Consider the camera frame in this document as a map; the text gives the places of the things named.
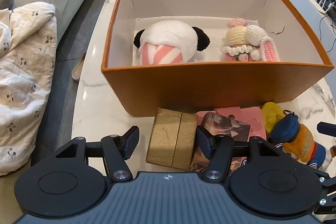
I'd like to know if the white music-note quilt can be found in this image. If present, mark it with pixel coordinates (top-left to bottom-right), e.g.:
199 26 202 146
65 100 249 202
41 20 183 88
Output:
1 2 58 176

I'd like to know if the duck plush blue sailor outfit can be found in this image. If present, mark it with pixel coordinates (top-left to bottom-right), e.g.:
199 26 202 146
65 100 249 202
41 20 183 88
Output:
269 110 335 171

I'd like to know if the white panda ice-cream plush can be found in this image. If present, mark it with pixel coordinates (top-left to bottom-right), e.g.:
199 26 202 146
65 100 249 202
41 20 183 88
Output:
133 20 210 65

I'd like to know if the crocheted cream bunny doll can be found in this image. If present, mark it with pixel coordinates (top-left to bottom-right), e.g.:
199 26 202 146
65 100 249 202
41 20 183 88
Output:
221 18 280 62

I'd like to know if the orange cardboard storage box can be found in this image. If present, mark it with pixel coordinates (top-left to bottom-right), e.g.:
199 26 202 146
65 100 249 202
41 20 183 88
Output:
101 0 333 117

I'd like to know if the beige slipper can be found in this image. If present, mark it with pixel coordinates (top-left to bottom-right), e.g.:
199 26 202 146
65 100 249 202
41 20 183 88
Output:
71 52 87 83

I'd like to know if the gold glitter box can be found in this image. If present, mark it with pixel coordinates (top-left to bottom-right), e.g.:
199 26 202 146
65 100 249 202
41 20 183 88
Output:
146 108 198 170

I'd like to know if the pink leather card holder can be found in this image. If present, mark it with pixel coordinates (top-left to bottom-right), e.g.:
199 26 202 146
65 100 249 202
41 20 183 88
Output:
197 106 266 141

